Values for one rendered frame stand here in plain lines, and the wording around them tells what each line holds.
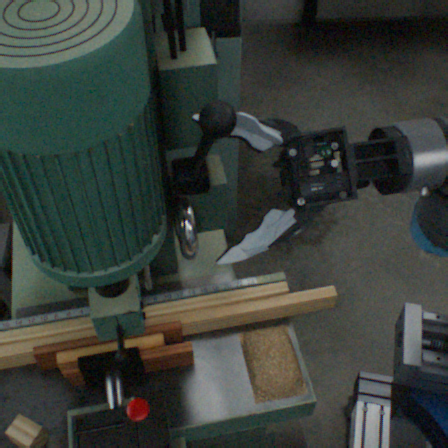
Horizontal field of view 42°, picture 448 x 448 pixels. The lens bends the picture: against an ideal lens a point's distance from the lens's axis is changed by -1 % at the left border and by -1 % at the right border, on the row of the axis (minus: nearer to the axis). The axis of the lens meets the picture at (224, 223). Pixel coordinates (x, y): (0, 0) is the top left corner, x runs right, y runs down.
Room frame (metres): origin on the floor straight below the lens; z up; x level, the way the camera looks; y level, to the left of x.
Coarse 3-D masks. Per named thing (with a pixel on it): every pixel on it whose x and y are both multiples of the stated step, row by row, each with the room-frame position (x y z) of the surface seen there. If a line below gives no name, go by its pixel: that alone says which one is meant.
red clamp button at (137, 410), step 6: (132, 402) 0.31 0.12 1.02; (138, 402) 0.31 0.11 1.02; (144, 402) 0.31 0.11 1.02; (132, 408) 0.30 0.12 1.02; (138, 408) 0.30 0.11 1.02; (144, 408) 0.30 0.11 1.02; (132, 414) 0.29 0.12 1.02; (138, 414) 0.29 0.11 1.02; (144, 414) 0.29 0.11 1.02; (138, 420) 0.28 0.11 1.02
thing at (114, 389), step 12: (132, 348) 0.40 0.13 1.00; (84, 360) 0.38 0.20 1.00; (96, 360) 0.38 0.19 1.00; (108, 360) 0.38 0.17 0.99; (132, 360) 0.39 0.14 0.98; (84, 372) 0.37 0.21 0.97; (96, 372) 0.38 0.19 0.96; (108, 372) 0.38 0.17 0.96; (120, 372) 0.38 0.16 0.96; (132, 372) 0.39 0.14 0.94; (144, 372) 0.39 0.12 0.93; (96, 384) 0.37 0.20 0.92; (108, 384) 0.36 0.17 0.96; (120, 384) 0.36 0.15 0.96; (108, 396) 0.34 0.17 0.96; (120, 396) 0.34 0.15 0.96
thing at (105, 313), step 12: (132, 276) 0.48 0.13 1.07; (132, 288) 0.46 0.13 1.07; (96, 300) 0.44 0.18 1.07; (108, 300) 0.44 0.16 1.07; (120, 300) 0.44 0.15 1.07; (132, 300) 0.44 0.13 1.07; (96, 312) 0.42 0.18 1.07; (108, 312) 0.42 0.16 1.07; (120, 312) 0.42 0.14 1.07; (132, 312) 0.42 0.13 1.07; (144, 312) 0.44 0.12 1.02; (96, 324) 0.41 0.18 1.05; (108, 324) 0.41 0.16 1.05; (120, 324) 0.41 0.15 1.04; (132, 324) 0.42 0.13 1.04; (108, 336) 0.41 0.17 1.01
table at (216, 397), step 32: (288, 320) 0.50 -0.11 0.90; (224, 352) 0.44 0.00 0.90; (0, 384) 0.38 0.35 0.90; (32, 384) 0.38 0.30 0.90; (64, 384) 0.38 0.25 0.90; (128, 384) 0.38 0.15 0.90; (160, 384) 0.38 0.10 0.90; (192, 384) 0.38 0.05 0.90; (224, 384) 0.38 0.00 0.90; (0, 416) 0.33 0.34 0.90; (32, 416) 0.33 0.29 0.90; (64, 416) 0.33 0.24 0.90; (192, 416) 0.33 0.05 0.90; (224, 416) 0.33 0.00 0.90; (256, 416) 0.34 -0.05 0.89; (288, 416) 0.35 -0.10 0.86
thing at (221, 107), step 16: (208, 112) 0.40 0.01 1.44; (224, 112) 0.40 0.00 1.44; (208, 128) 0.39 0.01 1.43; (224, 128) 0.39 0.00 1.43; (208, 144) 0.45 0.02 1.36; (176, 160) 0.63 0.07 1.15; (192, 160) 0.54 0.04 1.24; (176, 176) 0.61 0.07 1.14; (192, 176) 0.59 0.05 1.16; (208, 176) 0.61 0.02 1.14; (176, 192) 0.61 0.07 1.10; (192, 192) 0.60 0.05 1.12
